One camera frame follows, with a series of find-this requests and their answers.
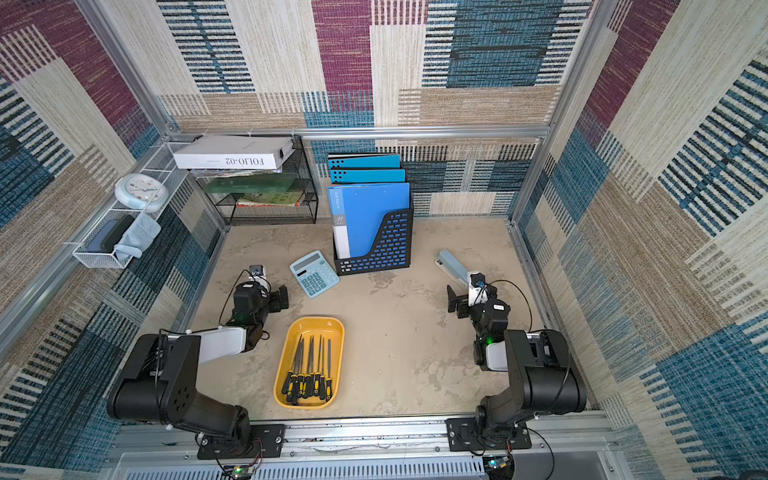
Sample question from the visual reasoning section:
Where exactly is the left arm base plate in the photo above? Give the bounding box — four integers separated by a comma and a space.
197, 423, 286, 460

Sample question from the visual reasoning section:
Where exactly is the green book on shelf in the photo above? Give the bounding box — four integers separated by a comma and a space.
203, 173, 298, 194

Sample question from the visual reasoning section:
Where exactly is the front blue folder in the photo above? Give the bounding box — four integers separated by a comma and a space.
327, 182, 410, 259

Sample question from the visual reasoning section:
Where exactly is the yellow plastic storage tray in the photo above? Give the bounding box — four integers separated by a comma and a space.
274, 317, 345, 410

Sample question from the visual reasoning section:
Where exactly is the white wire wall basket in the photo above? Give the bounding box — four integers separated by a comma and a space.
72, 143, 187, 269

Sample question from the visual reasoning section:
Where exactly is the dark blue pouch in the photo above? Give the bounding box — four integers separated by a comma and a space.
85, 215, 135, 253

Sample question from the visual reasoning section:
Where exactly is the back teal folder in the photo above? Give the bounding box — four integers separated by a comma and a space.
327, 154, 401, 169

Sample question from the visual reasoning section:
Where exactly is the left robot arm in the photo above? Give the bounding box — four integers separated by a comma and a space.
107, 265, 289, 461

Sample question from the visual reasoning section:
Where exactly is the teal folder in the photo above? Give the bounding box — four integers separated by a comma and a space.
327, 154, 401, 169
330, 168, 406, 184

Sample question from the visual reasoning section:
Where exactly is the file tool horizontal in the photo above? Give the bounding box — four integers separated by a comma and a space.
282, 337, 303, 404

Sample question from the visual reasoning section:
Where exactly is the middle teal folder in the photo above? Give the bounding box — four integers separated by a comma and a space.
330, 168, 406, 184

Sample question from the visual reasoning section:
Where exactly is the black mesh file holder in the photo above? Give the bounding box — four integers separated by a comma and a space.
334, 208, 414, 276

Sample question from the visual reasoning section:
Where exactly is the file tool diagonal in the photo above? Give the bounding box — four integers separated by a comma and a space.
305, 336, 316, 398

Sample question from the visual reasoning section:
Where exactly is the white folio box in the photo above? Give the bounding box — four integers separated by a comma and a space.
173, 135, 295, 170

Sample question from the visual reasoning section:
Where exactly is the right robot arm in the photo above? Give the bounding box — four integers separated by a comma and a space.
445, 272, 587, 456

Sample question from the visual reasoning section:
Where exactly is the black wire shelf rack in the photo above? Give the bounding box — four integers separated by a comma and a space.
189, 135, 319, 226

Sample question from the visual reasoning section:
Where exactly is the blue grey stapler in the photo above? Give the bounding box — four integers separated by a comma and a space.
435, 249, 469, 290

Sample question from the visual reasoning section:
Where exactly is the light blue cloth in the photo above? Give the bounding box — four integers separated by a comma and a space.
114, 213, 161, 263

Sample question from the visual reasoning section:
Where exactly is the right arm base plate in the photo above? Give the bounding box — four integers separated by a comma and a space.
444, 417, 532, 454

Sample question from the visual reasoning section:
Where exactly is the red book on shelf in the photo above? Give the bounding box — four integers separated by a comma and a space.
236, 191, 305, 207

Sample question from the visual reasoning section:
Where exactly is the white round clock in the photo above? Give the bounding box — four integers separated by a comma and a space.
114, 173, 170, 213

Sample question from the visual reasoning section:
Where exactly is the light blue calculator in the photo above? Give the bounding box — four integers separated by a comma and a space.
289, 250, 340, 299

